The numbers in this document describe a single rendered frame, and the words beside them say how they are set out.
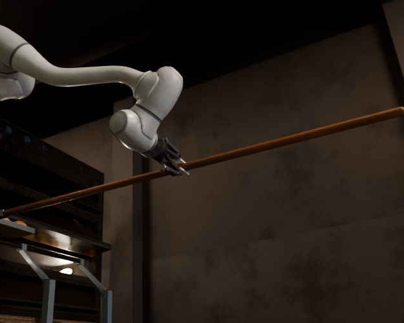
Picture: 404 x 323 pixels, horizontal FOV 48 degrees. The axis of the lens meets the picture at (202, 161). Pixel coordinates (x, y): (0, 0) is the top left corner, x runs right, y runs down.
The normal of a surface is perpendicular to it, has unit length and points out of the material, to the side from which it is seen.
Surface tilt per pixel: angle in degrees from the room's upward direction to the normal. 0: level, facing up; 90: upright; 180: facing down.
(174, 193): 90
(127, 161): 90
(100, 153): 90
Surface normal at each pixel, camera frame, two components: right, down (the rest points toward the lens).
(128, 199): -0.46, -0.35
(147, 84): -0.22, -0.18
